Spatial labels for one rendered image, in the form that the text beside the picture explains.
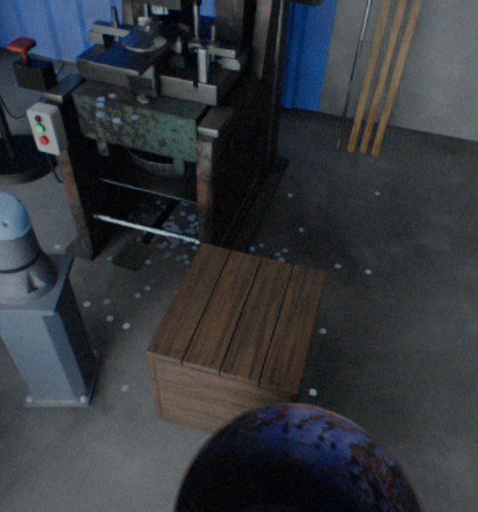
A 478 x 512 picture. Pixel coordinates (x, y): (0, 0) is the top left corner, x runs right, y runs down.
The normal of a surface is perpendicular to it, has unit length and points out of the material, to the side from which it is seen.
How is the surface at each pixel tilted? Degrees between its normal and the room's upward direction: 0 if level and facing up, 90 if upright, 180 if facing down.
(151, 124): 90
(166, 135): 90
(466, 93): 90
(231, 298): 0
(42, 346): 90
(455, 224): 0
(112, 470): 0
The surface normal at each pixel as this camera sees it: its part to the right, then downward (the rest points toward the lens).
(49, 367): 0.01, 0.71
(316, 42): -0.31, 0.67
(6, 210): 0.17, -0.69
